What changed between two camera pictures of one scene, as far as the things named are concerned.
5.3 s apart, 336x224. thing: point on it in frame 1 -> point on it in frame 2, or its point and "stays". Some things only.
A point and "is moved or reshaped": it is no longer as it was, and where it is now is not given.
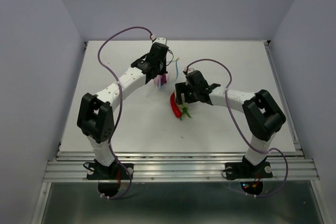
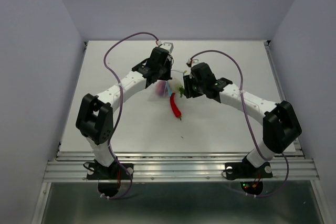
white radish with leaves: x=184 y=107 -> x=177 y=86
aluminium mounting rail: x=181 y=166 stays
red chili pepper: x=175 y=108 stays
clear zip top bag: x=168 y=80 is moved or reshaped
